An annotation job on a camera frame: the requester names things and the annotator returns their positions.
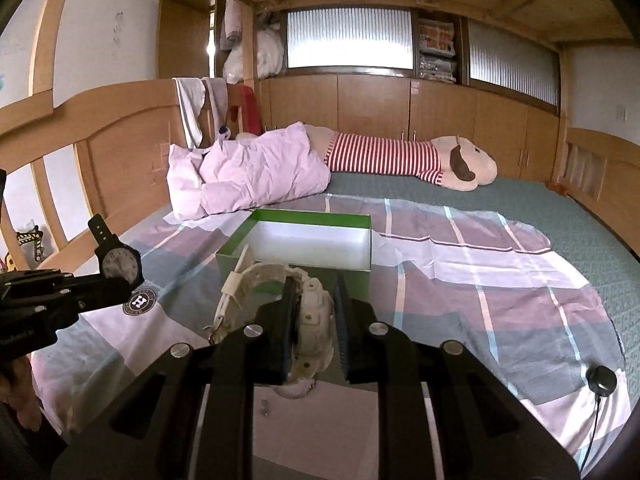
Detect white chunky wristwatch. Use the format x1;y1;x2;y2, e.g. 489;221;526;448
209;246;334;400

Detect person's left hand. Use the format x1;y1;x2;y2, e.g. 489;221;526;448
1;356;41;431

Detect black yellow toy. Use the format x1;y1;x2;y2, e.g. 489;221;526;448
2;220;44;272

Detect plaid pink grey bedsheet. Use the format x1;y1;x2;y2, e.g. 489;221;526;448
32;194;631;479

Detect wooden headboard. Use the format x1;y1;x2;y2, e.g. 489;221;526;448
1;79;184;271

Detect pink crumpled pillow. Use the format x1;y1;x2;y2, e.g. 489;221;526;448
167;122;331;221

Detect green cardboard box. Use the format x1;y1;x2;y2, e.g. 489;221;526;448
217;209;372;301

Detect grey hanging clothes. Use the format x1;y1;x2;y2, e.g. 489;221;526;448
174;77;231;148

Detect red hanging garment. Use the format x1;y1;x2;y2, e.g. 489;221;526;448
240;84;262;136

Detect striped plush dog toy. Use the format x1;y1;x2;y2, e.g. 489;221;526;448
230;122;498;196

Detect wooden footboard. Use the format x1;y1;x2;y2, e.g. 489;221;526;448
552;126;639;252

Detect white bagged bedding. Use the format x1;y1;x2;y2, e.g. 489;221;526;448
221;24;286;85

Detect stacked folded textiles shelf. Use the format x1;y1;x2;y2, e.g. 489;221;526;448
418;18;457;84

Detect black round puck with cable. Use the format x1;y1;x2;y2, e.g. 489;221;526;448
579;365;617;472

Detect wooden wall cabinets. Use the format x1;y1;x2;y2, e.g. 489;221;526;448
258;74;559;182

